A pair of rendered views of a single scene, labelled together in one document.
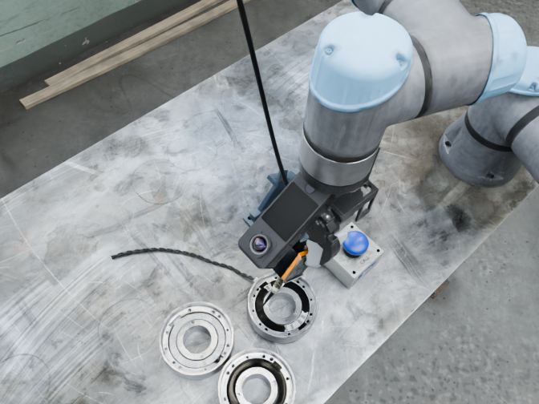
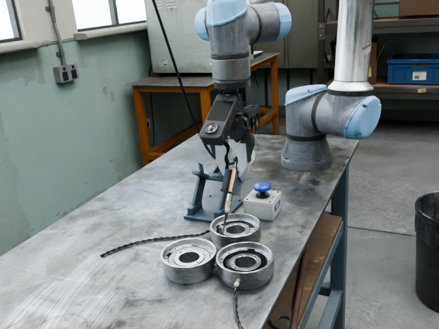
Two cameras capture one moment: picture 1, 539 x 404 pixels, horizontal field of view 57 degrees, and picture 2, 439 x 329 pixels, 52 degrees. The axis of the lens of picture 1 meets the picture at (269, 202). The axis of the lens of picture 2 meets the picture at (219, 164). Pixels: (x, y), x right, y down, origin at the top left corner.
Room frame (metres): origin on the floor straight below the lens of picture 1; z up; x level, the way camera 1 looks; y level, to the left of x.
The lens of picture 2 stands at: (-0.53, 0.23, 1.28)
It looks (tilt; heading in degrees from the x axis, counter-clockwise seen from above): 20 degrees down; 343
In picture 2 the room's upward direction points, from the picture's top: 5 degrees counter-clockwise
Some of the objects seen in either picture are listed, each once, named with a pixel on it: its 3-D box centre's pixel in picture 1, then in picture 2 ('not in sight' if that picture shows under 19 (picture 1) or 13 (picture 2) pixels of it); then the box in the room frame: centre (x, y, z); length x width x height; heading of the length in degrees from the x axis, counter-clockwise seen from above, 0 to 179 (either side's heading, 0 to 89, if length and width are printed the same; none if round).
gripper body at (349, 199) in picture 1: (330, 187); (234, 108); (0.32, -0.07, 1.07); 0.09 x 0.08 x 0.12; 134
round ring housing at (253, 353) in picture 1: (256, 389); (245, 266); (0.14, -0.01, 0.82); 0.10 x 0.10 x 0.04
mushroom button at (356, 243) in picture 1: (353, 248); (262, 193); (0.36, -0.14, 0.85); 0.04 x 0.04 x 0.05
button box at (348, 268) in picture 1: (353, 252); (264, 202); (0.36, -0.14, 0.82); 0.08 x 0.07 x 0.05; 137
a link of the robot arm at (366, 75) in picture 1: (356, 88); (229, 27); (0.31, -0.07, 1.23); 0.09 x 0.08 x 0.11; 115
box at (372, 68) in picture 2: not in sight; (357, 61); (3.08, -2.28, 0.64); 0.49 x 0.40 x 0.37; 52
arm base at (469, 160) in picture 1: (488, 138); (306, 146); (0.61, -0.39, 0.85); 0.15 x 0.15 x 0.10
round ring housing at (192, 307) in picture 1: (197, 341); (189, 261); (0.20, 0.08, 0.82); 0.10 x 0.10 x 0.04
